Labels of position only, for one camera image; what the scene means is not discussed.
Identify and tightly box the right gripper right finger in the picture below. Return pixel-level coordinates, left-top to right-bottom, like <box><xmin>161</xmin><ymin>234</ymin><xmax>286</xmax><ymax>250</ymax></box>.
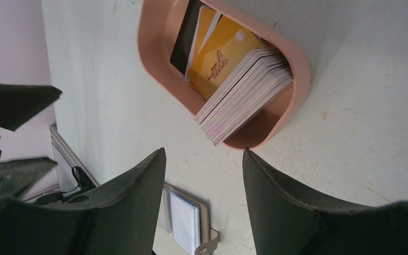
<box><xmin>242</xmin><ymin>149</ymin><xmax>408</xmax><ymax>254</ymax></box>

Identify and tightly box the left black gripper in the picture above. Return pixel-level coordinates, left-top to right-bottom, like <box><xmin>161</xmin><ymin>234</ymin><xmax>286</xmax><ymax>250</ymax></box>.
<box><xmin>0</xmin><ymin>84</ymin><xmax>62</xmax><ymax>197</ymax></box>

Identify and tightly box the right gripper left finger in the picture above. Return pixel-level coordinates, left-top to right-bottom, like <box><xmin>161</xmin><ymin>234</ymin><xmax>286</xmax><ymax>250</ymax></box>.
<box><xmin>0</xmin><ymin>148</ymin><xmax>166</xmax><ymax>254</ymax></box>

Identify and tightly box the beige leather card holder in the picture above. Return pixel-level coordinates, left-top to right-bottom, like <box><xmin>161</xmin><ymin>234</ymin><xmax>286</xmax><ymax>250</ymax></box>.
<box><xmin>157</xmin><ymin>183</ymin><xmax>219</xmax><ymax>254</ymax></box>

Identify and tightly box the white card stack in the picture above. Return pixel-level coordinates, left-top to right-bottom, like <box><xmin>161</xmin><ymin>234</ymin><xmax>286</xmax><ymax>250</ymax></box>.
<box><xmin>194</xmin><ymin>48</ymin><xmax>293</xmax><ymax>146</ymax></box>

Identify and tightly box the black card in tray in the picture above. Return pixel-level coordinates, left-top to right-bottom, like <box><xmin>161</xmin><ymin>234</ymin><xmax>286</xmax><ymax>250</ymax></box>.
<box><xmin>170</xmin><ymin>0</ymin><xmax>203</xmax><ymax>75</ymax></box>

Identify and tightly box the yellow VIP card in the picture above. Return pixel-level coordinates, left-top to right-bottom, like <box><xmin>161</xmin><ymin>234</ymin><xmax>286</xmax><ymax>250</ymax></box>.
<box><xmin>184</xmin><ymin>4</ymin><xmax>267</xmax><ymax>100</ymax></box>

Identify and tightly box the pink oval tray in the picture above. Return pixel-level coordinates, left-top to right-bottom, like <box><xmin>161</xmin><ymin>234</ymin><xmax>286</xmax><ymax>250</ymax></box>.
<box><xmin>138</xmin><ymin>1</ymin><xmax>311</xmax><ymax>149</ymax></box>

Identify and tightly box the aluminium frame rail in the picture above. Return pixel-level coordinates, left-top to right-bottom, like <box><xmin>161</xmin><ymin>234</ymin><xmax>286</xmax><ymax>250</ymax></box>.
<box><xmin>24</xmin><ymin>124</ymin><xmax>101</xmax><ymax>203</ymax></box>

